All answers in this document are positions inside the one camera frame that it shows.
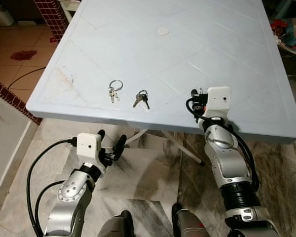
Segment grey robot right leg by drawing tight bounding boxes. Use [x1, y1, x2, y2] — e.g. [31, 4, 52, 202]
[172, 202, 211, 237]

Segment white metal table leg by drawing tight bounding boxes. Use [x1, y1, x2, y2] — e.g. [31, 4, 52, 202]
[160, 130, 206, 166]
[123, 129, 149, 147]

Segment grey robot leg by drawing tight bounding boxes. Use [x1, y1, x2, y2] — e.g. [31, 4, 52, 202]
[172, 202, 211, 237]
[98, 210, 135, 237]

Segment white plastic container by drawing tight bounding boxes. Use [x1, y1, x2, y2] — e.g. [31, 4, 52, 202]
[0, 7, 14, 27]

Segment black floor cable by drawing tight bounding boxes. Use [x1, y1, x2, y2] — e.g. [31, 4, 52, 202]
[8, 67, 46, 91]

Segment dark red tiled kerb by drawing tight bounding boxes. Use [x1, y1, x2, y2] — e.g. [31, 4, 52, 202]
[0, 74, 43, 125]

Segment dark red tiled pillar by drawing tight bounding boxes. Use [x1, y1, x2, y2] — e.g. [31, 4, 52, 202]
[34, 0, 70, 43]

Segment grey robot left leg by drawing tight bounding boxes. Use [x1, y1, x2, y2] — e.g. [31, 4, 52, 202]
[98, 210, 135, 237]

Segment keys with black head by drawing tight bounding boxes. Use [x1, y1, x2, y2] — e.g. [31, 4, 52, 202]
[133, 90, 150, 110]

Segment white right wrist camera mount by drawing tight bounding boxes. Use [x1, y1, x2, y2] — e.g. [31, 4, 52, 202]
[206, 86, 232, 119]

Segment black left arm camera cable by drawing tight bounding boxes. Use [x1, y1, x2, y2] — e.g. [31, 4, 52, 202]
[26, 138, 79, 237]

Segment keys on silver ring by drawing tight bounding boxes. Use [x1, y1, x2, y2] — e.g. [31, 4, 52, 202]
[108, 79, 124, 103]

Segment light blue plastic table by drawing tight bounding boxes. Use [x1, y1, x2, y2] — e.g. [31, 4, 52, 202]
[26, 0, 296, 145]

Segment colourful printed cushion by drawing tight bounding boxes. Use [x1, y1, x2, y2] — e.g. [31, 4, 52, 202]
[270, 18, 296, 55]

